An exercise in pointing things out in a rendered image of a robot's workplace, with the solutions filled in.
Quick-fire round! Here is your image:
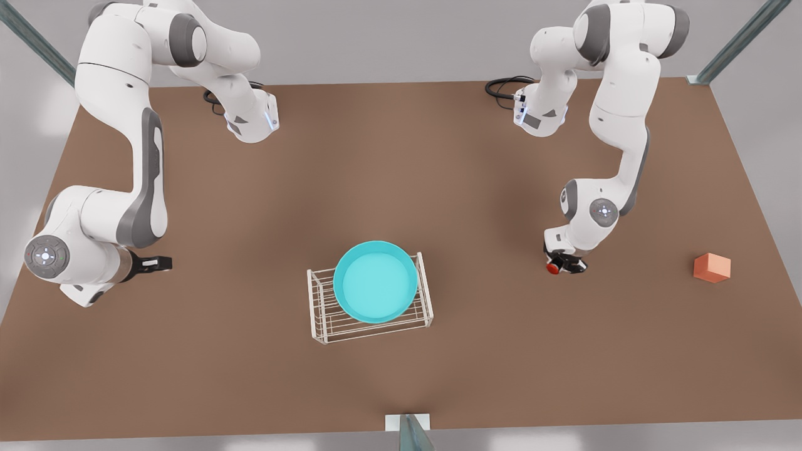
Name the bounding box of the turquoise plate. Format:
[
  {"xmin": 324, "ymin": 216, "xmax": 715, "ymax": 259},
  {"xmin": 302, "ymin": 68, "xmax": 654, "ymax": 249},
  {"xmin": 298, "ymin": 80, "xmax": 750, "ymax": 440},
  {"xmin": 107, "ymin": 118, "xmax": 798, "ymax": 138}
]
[{"xmin": 333, "ymin": 241, "xmax": 419, "ymax": 324}]

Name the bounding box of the orange cube block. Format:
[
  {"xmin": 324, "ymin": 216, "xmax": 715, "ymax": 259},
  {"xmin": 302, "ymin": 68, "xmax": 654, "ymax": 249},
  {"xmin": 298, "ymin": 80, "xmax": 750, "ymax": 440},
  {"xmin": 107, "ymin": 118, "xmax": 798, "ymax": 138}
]
[{"xmin": 693, "ymin": 252, "xmax": 731, "ymax": 284}]

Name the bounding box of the black cable loop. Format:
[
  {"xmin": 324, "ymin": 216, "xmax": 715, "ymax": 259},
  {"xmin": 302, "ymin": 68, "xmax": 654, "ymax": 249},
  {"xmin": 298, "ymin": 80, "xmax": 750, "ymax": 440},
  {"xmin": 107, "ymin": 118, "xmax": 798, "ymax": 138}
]
[
  {"xmin": 485, "ymin": 76, "xmax": 537, "ymax": 101},
  {"xmin": 203, "ymin": 81, "xmax": 266, "ymax": 117}
]

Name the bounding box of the white wire shelf rack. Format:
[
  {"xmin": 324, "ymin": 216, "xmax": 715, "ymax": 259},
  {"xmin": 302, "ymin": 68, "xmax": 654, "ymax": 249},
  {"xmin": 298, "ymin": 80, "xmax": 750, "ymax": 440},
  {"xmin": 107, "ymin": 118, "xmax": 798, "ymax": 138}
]
[{"xmin": 306, "ymin": 252, "xmax": 434, "ymax": 345}]

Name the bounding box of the silver frame post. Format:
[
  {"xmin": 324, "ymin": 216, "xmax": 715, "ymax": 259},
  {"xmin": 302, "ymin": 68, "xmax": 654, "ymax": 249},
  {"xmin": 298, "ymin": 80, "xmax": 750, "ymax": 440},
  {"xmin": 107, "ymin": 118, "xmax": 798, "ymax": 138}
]
[
  {"xmin": 687, "ymin": 0, "xmax": 793, "ymax": 86},
  {"xmin": 385, "ymin": 413, "xmax": 435, "ymax": 451},
  {"xmin": 0, "ymin": 0, "xmax": 77, "ymax": 87}
]

